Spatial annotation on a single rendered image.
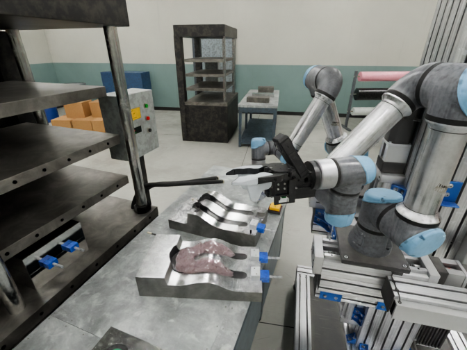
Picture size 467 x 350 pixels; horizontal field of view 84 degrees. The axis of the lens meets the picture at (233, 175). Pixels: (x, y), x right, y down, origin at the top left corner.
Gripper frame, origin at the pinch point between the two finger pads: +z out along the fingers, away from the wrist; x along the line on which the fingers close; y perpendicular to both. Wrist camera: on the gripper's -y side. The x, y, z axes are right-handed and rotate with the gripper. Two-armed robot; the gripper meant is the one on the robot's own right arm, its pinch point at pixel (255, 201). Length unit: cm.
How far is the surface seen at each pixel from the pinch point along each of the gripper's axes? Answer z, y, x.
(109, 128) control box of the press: -41, -89, -7
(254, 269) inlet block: 12.0, 11.0, -41.6
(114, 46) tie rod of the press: -82, -61, -22
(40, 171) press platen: -32, -72, -62
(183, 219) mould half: 7.3, -36.4, -18.9
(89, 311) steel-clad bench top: 19, -45, -76
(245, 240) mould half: 12.5, 0.6, -21.1
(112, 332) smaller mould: 14, -25, -83
